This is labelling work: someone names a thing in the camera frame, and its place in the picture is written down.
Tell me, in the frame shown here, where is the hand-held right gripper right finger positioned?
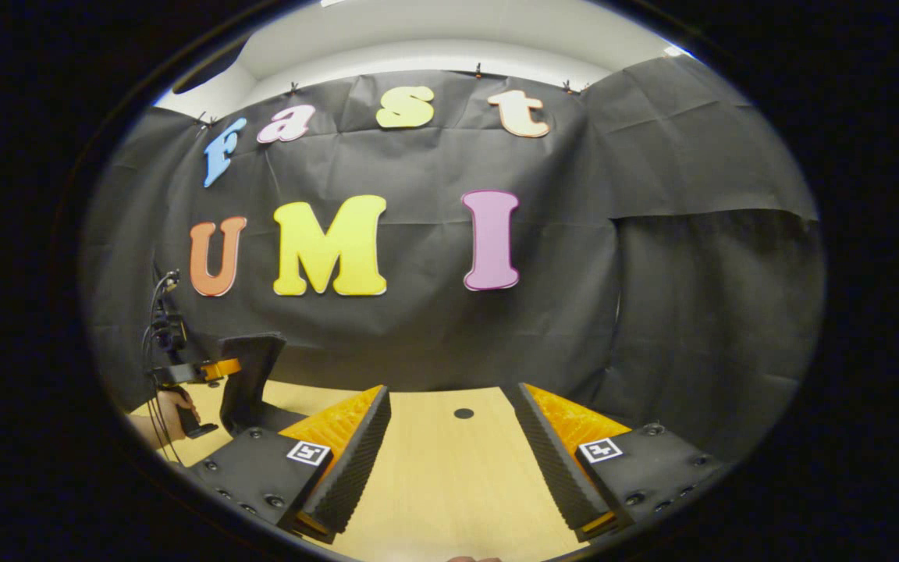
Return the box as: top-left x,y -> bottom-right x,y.
508,382 -> 731,542

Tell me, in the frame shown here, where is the black backdrop cloth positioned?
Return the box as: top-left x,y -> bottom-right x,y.
81,59 -> 825,461

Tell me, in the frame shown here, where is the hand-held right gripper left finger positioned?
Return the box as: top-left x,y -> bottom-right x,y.
184,384 -> 392,545

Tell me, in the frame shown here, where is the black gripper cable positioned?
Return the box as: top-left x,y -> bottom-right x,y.
141,269 -> 185,466

